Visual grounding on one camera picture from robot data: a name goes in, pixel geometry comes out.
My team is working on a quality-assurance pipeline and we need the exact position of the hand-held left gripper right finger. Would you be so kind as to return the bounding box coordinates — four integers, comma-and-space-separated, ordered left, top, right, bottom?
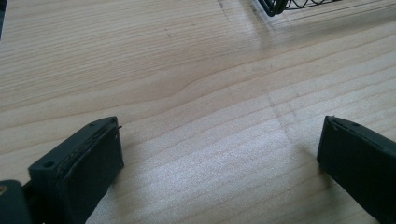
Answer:
317, 115, 396, 224

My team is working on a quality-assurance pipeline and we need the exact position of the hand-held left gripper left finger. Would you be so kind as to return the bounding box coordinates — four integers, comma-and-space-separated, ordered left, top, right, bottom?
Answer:
28, 116, 125, 224

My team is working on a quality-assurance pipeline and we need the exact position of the black wire basket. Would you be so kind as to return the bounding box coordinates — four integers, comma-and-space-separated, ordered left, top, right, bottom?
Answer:
257, 0, 342, 18

